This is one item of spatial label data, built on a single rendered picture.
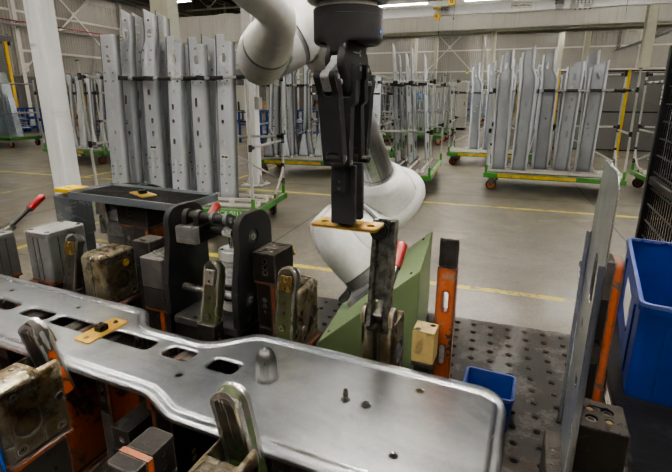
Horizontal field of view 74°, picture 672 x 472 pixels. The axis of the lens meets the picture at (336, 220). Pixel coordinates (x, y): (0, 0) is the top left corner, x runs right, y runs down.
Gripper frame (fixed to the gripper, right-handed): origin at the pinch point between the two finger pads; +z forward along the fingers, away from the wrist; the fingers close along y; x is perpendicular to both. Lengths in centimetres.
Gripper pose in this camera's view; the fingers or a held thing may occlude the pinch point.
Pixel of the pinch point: (347, 192)
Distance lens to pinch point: 54.0
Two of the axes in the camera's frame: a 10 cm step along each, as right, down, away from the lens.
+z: 0.0, 9.6, 2.7
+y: -4.0, 2.5, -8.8
